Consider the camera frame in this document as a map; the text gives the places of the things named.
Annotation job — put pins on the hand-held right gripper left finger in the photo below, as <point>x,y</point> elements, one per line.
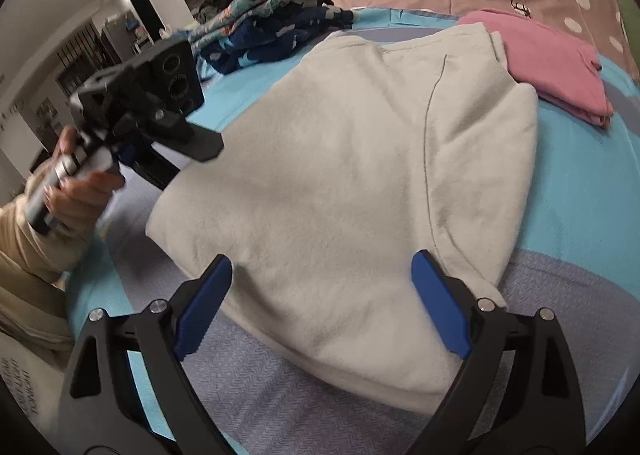
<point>200,310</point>

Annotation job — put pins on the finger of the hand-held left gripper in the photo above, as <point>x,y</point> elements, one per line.
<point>160,170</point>
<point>200,145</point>

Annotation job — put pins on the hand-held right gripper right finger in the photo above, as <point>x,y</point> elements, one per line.
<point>442,310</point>

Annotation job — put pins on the cream sweatshirt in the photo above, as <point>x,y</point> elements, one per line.
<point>340,175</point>

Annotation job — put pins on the person's left forearm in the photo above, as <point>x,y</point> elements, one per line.
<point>35,250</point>

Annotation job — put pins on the person's left hand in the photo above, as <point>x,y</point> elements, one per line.
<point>75,202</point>

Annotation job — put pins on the white cabinet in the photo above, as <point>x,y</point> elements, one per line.
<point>142,37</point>

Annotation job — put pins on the grey refrigerator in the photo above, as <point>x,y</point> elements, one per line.
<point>115,37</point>

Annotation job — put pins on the teal floral garment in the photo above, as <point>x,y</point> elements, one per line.
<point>235,17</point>

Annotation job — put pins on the dark cloth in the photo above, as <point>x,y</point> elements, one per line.
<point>220,0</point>

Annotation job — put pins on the dark wooden door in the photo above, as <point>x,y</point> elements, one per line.
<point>80,60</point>

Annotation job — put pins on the blue printed bed sheet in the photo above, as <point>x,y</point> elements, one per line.
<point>575,195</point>

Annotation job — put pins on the person's white printed top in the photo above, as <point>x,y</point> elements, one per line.
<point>30,385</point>

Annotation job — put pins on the pink folded garment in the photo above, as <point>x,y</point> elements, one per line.
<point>550,65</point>

